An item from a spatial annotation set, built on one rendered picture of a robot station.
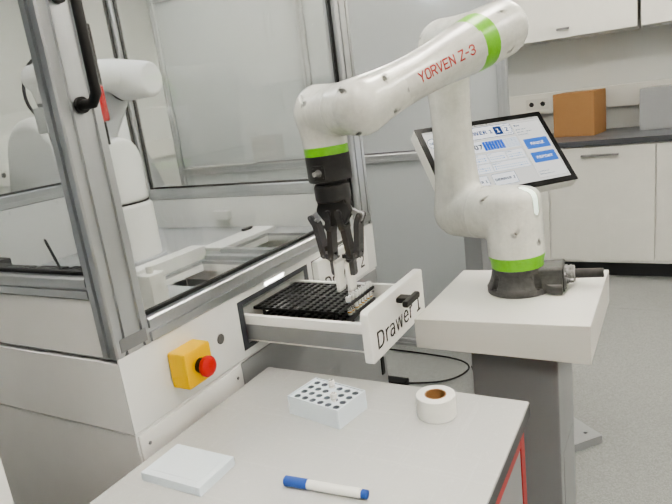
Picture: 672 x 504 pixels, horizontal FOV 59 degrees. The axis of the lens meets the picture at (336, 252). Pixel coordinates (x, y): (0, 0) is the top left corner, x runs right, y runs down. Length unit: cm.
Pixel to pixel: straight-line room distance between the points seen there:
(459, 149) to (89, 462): 106
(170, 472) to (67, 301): 35
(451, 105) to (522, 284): 45
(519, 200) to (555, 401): 47
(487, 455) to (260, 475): 36
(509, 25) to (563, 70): 343
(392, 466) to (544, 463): 65
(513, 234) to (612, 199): 275
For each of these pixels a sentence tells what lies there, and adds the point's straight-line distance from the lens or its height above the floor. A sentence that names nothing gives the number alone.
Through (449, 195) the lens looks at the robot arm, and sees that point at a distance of 148.
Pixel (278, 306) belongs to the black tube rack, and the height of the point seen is 90.
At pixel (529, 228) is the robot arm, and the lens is 139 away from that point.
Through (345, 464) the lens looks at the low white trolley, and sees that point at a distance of 101.
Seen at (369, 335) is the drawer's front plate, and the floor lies 88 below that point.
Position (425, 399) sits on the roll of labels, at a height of 80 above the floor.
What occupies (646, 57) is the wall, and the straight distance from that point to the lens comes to 472.
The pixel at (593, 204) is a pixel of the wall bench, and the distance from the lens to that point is 412.
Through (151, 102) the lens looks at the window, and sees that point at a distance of 117.
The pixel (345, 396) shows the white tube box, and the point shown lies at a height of 80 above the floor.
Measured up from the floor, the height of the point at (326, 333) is 87.
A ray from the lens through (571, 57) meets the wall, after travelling 477.
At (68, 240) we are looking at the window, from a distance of 110.
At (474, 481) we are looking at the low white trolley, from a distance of 95.
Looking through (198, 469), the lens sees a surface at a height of 78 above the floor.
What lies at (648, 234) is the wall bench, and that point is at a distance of 414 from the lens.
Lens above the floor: 132
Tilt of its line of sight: 14 degrees down
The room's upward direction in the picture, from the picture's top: 7 degrees counter-clockwise
